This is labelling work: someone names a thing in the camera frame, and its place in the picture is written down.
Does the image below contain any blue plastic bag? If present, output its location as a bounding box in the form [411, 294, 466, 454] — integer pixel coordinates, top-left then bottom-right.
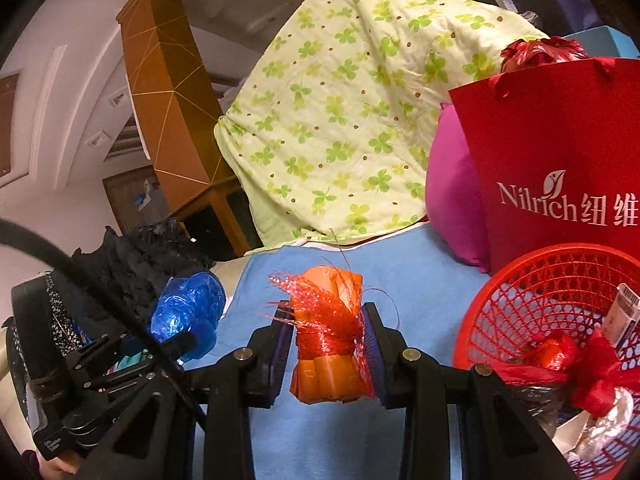
[150, 271, 227, 363]

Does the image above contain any brown wooden cabinet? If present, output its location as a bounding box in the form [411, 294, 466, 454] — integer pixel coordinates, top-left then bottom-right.
[116, 0, 251, 258]

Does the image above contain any magenta pillow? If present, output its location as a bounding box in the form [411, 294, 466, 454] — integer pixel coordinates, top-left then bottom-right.
[425, 102, 493, 273]

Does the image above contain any silver foil wrapper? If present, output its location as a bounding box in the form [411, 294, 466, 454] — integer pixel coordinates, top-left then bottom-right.
[575, 390, 631, 461]

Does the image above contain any orange plastic bag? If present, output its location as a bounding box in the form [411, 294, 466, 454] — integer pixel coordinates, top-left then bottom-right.
[289, 266, 376, 405]

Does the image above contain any light blue blanket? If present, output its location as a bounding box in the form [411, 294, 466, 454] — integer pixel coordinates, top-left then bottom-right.
[192, 220, 491, 480]

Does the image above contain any red paper bag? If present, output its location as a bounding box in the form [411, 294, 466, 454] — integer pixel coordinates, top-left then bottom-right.
[447, 57, 640, 276]

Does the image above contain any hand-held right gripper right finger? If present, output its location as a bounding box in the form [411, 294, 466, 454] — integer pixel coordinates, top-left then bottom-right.
[362, 302, 578, 480]

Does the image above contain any brown wooden door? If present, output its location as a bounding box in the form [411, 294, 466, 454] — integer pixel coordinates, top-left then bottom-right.
[102, 164, 173, 233]

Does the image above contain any white paper piece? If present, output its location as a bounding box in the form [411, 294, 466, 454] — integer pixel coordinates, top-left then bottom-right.
[552, 415, 596, 453]

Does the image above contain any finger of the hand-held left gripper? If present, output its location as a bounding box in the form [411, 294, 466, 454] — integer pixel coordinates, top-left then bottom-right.
[117, 331, 199, 363]

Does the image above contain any red mesh net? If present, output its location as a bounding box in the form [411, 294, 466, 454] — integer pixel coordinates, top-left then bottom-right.
[257, 250, 401, 396]

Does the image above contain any red plastic basket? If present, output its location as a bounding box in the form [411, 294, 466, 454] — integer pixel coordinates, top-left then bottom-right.
[452, 244, 640, 480]

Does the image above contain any red crumpled plastic wrap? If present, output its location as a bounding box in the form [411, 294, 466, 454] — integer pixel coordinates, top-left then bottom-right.
[500, 37, 591, 68]

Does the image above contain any red plastic bag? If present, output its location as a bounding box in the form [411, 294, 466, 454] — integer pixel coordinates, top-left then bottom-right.
[492, 332, 633, 413]

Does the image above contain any white bed sheet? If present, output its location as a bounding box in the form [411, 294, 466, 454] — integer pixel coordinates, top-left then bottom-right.
[210, 255, 251, 311]

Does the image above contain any teal box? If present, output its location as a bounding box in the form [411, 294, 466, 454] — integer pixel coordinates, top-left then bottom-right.
[562, 25, 640, 59]

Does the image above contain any black cloth pile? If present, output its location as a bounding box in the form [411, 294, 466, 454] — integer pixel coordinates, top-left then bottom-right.
[70, 220, 216, 321]

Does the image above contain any green clover print quilt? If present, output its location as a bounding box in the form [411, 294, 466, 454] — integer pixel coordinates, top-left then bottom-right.
[214, 0, 551, 251]

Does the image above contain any white cardboard box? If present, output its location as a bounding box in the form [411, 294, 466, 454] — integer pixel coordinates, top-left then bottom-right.
[602, 282, 640, 356]

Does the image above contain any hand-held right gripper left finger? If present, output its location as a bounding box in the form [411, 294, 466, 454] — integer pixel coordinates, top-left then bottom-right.
[85, 302, 295, 480]

